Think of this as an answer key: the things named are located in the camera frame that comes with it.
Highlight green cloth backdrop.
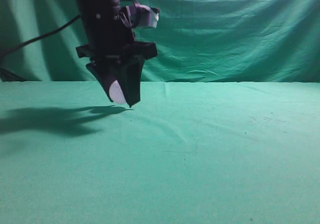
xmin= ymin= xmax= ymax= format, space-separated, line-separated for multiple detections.
xmin=0 ymin=0 xmax=320 ymax=82

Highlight wrist camera with grey cable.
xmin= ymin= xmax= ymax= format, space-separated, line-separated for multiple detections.
xmin=118 ymin=0 xmax=161 ymax=29

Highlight black cable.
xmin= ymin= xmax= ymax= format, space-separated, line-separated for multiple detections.
xmin=0 ymin=14 xmax=82 ymax=57

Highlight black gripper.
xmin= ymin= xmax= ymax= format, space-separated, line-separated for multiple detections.
xmin=76 ymin=21 xmax=157 ymax=107

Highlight white dimpled golf ball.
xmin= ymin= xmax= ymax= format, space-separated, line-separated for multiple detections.
xmin=108 ymin=80 xmax=127 ymax=105

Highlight green cloth table cover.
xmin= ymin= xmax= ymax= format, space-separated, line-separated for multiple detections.
xmin=0 ymin=81 xmax=320 ymax=224

